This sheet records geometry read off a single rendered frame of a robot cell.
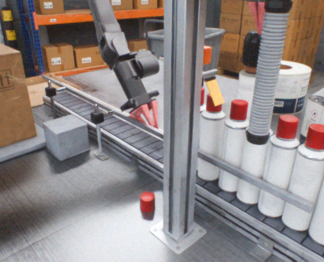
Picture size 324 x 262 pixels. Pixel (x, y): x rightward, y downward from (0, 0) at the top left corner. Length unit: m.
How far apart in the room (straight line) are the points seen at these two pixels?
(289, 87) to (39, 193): 0.83
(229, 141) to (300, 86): 0.54
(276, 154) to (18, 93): 0.73
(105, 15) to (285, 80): 0.61
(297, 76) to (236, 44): 3.40
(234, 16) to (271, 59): 4.03
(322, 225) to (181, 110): 0.31
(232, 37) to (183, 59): 4.05
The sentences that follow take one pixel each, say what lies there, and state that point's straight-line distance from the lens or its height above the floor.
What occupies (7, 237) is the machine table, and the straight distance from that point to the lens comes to 0.73.
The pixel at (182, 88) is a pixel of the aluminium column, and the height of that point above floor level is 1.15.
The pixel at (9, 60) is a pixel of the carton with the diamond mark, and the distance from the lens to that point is 0.97.
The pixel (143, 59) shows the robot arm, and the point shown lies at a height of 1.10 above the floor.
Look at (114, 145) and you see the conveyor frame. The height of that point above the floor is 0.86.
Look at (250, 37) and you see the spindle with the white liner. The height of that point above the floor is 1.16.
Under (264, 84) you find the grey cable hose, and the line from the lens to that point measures 0.45.
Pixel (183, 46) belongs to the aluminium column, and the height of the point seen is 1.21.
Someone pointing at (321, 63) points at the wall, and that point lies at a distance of 5.55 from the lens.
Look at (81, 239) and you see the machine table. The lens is 0.67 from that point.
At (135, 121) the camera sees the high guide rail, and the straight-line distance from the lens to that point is 0.82.
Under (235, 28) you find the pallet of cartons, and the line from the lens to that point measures 4.46.
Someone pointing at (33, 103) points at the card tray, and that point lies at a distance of 1.40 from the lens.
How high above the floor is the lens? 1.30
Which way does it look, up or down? 26 degrees down
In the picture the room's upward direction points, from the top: straight up
